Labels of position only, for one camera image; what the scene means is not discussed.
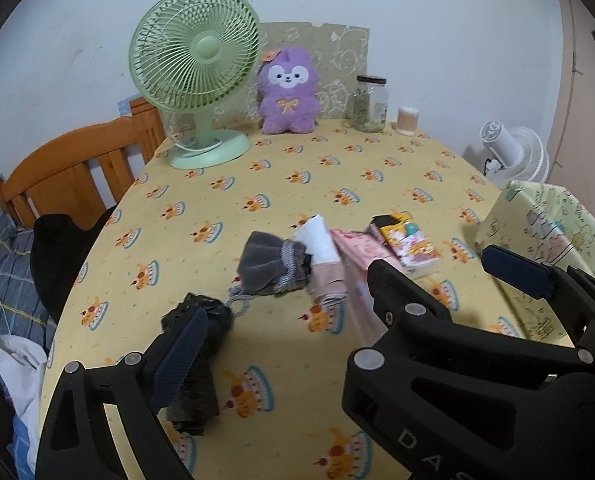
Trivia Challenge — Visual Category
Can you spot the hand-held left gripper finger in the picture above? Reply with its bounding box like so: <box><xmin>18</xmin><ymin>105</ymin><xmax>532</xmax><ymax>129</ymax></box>
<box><xmin>35</xmin><ymin>306</ymin><xmax>209</xmax><ymax>480</ymax></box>

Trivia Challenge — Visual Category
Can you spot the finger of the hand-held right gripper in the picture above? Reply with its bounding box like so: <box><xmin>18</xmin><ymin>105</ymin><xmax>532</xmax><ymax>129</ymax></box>
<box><xmin>481</xmin><ymin>244</ymin><xmax>595</xmax><ymax>366</ymax></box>
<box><xmin>341</xmin><ymin>259</ymin><xmax>595</xmax><ymax>480</ymax></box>

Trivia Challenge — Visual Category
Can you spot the black plastic bag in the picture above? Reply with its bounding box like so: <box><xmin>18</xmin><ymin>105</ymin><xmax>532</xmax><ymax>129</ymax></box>
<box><xmin>160</xmin><ymin>292</ymin><xmax>234</xmax><ymax>436</ymax></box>

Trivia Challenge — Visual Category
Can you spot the yellow printed storage box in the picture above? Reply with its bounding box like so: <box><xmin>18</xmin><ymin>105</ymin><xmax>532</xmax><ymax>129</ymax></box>
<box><xmin>474</xmin><ymin>179</ymin><xmax>595</xmax><ymax>347</ymax></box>

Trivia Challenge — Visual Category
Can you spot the colourful tissue pack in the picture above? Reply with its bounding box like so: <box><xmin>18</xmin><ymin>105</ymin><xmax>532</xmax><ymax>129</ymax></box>
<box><xmin>367</xmin><ymin>212</ymin><xmax>441</xmax><ymax>279</ymax></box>

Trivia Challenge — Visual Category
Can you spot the pink wipes packet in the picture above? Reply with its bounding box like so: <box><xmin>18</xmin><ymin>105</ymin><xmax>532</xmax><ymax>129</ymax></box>
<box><xmin>330</xmin><ymin>229</ymin><xmax>395</xmax><ymax>348</ymax></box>

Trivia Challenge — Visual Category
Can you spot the beige pink cloth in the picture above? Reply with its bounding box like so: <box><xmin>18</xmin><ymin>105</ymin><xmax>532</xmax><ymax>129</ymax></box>
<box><xmin>305</xmin><ymin>260</ymin><xmax>349</xmax><ymax>307</ymax></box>

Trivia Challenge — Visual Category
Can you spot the white cloth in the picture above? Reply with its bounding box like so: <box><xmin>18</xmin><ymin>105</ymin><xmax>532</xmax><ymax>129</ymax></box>
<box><xmin>294</xmin><ymin>213</ymin><xmax>341</xmax><ymax>267</ymax></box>
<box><xmin>0</xmin><ymin>334</ymin><xmax>49</xmax><ymax>430</ymax></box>

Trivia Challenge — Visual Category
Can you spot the grey drawstring pouch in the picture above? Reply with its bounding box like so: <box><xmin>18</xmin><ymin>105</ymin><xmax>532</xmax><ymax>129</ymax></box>
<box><xmin>228</xmin><ymin>230</ymin><xmax>314</xmax><ymax>313</ymax></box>

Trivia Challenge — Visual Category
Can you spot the white standing fan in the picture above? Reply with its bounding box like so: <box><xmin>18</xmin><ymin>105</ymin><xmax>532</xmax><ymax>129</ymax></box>
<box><xmin>479</xmin><ymin>119</ymin><xmax>551</xmax><ymax>191</ymax></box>

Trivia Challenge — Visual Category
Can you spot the black cloth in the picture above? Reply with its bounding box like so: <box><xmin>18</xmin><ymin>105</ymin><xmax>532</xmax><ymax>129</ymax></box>
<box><xmin>31</xmin><ymin>207</ymin><xmax>119</xmax><ymax>327</ymax></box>

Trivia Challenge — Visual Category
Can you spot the yellow printed tablecloth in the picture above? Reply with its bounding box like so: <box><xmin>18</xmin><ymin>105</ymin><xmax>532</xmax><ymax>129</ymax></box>
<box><xmin>38</xmin><ymin>119</ymin><xmax>578</xmax><ymax>480</ymax></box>

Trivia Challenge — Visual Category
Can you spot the cotton swab container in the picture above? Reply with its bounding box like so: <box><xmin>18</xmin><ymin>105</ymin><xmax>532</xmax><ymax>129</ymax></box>
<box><xmin>396</xmin><ymin>106</ymin><xmax>419</xmax><ymax>136</ymax></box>

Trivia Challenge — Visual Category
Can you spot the blue plaid bedding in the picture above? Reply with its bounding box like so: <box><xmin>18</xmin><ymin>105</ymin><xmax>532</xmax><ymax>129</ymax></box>
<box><xmin>0</xmin><ymin>214</ymin><xmax>59</xmax><ymax>352</ymax></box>

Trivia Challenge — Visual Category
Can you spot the wooden chair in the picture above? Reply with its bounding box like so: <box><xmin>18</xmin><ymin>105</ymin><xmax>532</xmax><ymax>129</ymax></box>
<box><xmin>0</xmin><ymin>97</ymin><xmax>167</xmax><ymax>232</ymax></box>

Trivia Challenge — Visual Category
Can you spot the glass jar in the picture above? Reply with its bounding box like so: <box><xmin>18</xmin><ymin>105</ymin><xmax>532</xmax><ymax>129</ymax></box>
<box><xmin>352</xmin><ymin>74</ymin><xmax>389</xmax><ymax>134</ymax></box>

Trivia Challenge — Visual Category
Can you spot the purple plush toy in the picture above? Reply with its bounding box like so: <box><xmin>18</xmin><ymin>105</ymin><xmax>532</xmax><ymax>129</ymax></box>
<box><xmin>256</xmin><ymin>47</ymin><xmax>324</xmax><ymax>135</ymax></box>

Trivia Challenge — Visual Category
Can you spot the floral cardboard panel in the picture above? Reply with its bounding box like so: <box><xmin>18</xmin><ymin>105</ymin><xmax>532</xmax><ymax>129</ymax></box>
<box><xmin>248</xmin><ymin>22</ymin><xmax>371</xmax><ymax>127</ymax></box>

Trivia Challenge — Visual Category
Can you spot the green desk fan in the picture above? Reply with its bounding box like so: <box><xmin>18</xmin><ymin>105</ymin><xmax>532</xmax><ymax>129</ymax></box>
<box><xmin>129</xmin><ymin>0</ymin><xmax>264</xmax><ymax>171</ymax></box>

